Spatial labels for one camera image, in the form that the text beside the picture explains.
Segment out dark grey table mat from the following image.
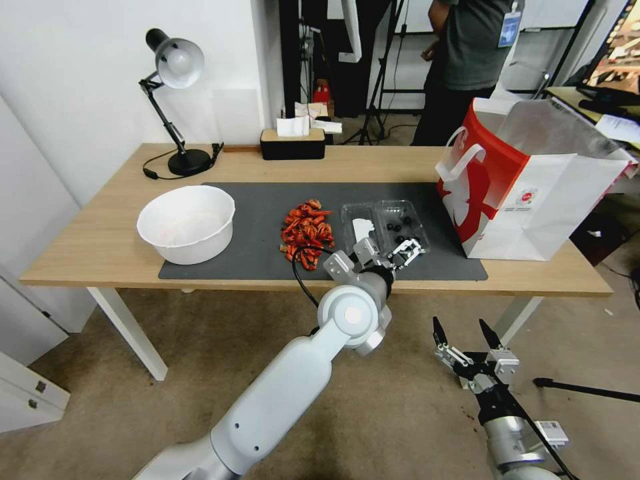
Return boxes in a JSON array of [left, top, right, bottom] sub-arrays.
[[159, 181, 489, 281]]

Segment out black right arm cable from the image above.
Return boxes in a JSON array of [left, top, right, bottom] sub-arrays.
[[517, 407, 579, 480]]

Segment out wooden table with white legs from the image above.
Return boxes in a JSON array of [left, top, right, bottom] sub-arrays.
[[19, 143, 615, 382]]

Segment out black lamp cable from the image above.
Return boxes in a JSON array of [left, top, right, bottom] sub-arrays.
[[142, 142, 225, 181]]

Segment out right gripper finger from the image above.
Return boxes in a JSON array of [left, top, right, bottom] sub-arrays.
[[477, 319, 521, 389], [431, 315, 474, 374]]

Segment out black tripod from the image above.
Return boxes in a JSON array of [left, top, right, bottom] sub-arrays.
[[339, 0, 410, 146]]

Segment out blue id badge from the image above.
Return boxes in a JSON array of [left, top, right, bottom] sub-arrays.
[[497, 0, 523, 49]]

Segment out white papers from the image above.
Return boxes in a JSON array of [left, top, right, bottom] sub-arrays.
[[293, 101, 345, 135]]

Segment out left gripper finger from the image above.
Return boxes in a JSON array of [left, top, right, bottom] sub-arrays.
[[385, 239, 430, 272], [351, 237, 382, 267]]

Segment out black tripod leg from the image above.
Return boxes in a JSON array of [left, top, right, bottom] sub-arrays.
[[532, 377, 640, 404]]

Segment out black tissue box wooden lid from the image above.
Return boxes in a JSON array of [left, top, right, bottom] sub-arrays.
[[259, 128, 327, 161]]

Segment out pile of red crayfish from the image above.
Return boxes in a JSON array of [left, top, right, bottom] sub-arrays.
[[279, 199, 336, 271]]

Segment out clear disposable takeout box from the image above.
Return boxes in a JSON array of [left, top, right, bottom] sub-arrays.
[[339, 199, 431, 257]]

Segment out side desk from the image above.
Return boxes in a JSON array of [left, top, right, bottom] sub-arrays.
[[542, 85, 640, 151]]

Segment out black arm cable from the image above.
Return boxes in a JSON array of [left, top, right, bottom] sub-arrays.
[[517, 407, 579, 480], [291, 247, 332, 312]]

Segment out person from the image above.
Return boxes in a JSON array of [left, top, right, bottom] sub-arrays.
[[411, 0, 527, 147]]

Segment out white drawer cabinet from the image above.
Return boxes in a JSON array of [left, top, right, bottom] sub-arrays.
[[0, 349, 71, 434]]

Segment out black and white desk lamp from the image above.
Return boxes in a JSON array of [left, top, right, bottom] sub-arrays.
[[138, 28, 212, 177]]

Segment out white paper bowl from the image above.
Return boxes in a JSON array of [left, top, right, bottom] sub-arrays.
[[136, 185, 237, 265]]

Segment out computer monitor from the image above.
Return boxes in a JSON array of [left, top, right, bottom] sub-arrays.
[[582, 0, 640, 103]]

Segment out white tissue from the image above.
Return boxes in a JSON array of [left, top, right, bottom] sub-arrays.
[[276, 116, 311, 138]]

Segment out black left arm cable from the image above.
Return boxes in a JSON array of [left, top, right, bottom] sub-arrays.
[[291, 247, 332, 312]]

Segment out red and white delivery bag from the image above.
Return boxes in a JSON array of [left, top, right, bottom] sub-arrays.
[[435, 97, 639, 263]]

